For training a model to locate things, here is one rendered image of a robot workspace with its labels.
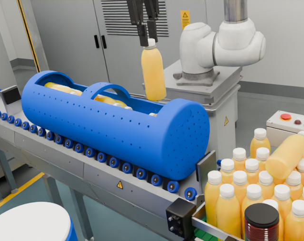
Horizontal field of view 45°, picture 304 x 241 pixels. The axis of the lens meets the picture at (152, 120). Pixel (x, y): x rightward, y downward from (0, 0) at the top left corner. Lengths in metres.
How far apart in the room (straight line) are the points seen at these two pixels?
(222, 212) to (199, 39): 0.90
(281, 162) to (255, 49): 0.74
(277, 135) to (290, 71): 2.70
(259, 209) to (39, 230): 0.66
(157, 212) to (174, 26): 1.82
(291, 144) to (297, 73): 2.95
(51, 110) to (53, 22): 2.27
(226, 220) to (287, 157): 0.24
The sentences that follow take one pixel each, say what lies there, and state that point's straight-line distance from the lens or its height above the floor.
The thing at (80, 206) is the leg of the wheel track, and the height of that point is 0.31.
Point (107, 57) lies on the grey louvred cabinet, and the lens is 3.43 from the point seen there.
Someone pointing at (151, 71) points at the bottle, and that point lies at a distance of 1.20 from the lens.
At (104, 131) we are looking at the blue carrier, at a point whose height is 1.13.
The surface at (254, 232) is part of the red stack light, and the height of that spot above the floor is 1.24.
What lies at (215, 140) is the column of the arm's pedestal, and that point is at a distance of 1.82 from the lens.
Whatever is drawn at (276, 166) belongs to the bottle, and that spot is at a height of 1.14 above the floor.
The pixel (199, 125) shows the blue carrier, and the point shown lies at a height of 1.12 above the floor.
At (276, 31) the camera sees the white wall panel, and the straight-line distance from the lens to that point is 3.96.
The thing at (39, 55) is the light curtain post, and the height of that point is 1.16.
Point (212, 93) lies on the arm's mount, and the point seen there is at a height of 1.06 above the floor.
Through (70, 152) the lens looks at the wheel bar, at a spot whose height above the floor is 0.92.
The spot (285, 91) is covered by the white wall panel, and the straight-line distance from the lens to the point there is 4.12.
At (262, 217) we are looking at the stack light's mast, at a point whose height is 1.26.
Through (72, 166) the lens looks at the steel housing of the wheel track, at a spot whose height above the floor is 0.87.
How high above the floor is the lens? 1.75
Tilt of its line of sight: 27 degrees down
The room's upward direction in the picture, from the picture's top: 9 degrees counter-clockwise
